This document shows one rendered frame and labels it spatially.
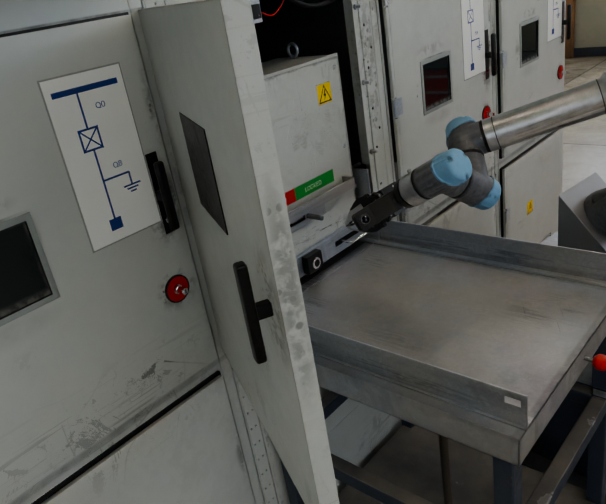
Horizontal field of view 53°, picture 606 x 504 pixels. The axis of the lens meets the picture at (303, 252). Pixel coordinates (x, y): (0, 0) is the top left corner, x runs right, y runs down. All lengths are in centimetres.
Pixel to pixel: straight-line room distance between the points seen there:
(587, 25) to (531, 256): 810
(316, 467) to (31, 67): 75
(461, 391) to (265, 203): 61
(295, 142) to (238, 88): 93
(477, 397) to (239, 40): 75
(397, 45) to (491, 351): 91
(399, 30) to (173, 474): 128
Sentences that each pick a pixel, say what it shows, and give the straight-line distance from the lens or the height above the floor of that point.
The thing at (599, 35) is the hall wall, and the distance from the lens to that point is 957.
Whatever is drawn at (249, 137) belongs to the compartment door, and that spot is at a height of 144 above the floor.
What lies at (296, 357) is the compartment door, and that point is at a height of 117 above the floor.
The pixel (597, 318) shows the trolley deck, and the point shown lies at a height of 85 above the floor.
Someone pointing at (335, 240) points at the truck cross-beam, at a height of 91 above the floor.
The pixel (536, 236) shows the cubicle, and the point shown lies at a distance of 291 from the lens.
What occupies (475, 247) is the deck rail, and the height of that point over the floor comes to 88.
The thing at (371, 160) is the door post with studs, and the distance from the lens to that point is 175.
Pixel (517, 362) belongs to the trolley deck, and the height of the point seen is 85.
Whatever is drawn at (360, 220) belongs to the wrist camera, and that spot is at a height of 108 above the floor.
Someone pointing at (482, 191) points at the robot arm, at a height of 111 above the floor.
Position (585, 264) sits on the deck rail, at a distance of 157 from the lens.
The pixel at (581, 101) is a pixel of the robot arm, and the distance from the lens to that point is 142.
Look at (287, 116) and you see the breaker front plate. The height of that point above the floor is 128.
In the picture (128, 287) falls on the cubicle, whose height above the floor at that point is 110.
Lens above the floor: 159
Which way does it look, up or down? 24 degrees down
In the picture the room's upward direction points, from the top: 10 degrees counter-clockwise
